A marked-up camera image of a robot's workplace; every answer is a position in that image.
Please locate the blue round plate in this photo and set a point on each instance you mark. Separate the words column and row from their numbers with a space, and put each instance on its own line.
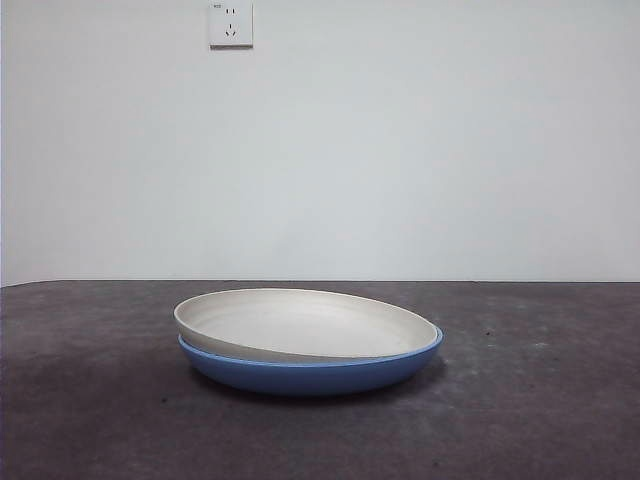
column 310, row 380

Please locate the white round plate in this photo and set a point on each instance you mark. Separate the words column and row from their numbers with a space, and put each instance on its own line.
column 310, row 325

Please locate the white wall socket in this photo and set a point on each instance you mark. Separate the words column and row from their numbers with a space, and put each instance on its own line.
column 230, row 30

